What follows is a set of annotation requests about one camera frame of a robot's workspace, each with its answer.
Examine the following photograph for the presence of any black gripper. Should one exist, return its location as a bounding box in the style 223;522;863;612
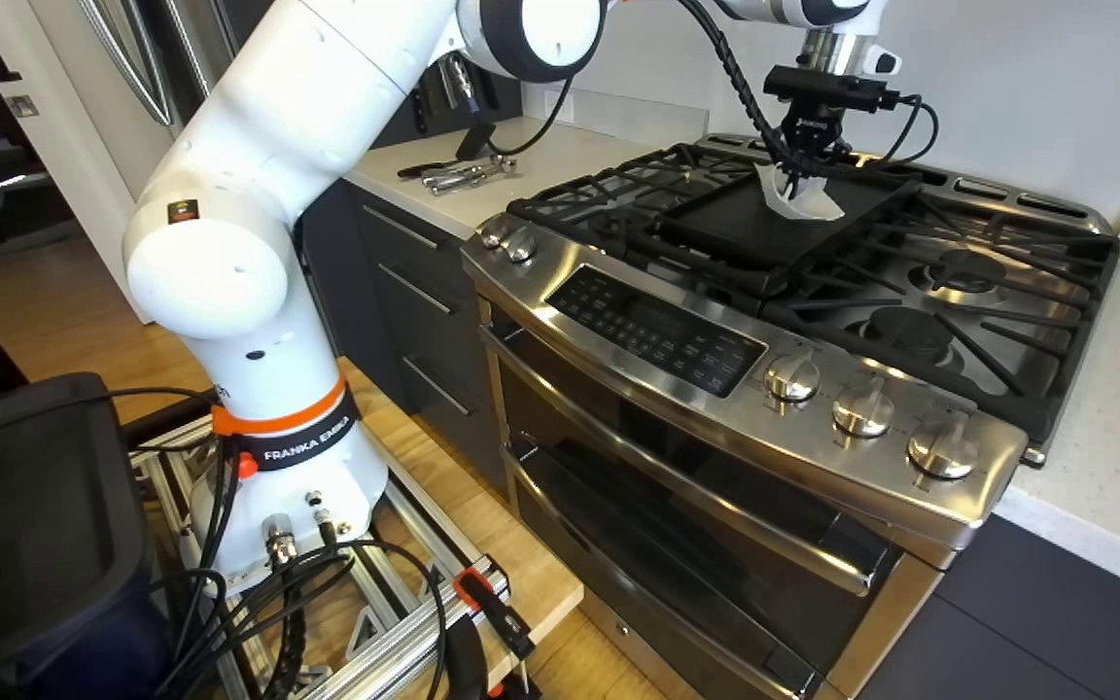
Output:
782;103;863;190

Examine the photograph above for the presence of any white cloth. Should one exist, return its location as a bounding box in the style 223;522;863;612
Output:
752;159;850;229

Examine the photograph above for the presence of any black griddle tray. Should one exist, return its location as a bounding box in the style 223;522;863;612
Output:
656;154;922;275

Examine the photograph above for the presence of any stainless steel gas range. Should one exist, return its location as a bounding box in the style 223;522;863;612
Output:
458;127;1120;700

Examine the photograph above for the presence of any black spatula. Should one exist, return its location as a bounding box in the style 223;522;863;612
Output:
391;116;502;183

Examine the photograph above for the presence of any dark grey drawer cabinet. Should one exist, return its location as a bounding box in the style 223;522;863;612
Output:
299;172;508;491

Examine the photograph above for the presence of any black plastic bin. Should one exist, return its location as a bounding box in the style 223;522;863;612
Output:
0;373;179;700

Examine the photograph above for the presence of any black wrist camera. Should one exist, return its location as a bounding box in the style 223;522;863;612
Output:
763;61;910;116

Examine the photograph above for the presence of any red handled clamp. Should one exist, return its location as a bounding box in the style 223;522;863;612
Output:
452;565;539;667

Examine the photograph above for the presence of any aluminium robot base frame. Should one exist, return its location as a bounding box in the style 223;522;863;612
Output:
127;409;539;700

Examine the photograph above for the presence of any black base cable bundle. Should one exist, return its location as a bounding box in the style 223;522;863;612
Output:
149;439;458;700

